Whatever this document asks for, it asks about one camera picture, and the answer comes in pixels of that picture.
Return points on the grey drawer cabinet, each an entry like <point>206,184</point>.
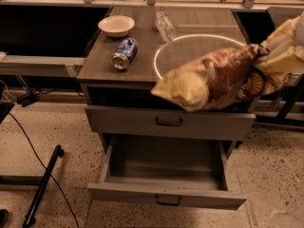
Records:
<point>199,31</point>

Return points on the grey side table left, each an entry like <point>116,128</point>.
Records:
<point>40,66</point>

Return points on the white bowl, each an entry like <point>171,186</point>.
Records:
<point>116,26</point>

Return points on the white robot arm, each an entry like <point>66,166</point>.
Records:
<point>285,47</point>

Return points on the blue soda can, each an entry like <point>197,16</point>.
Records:
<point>124,53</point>

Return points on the black metal stand leg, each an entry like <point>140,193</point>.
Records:
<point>30,216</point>

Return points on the clear plastic bottle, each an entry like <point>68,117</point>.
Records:
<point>165,27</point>

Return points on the grey middle drawer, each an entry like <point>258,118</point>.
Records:
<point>169,123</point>

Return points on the grey open bottom drawer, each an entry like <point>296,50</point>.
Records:
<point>166,171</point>

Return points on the brown chip bag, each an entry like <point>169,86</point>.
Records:
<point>213,81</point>

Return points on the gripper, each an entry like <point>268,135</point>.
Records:
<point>300,32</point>

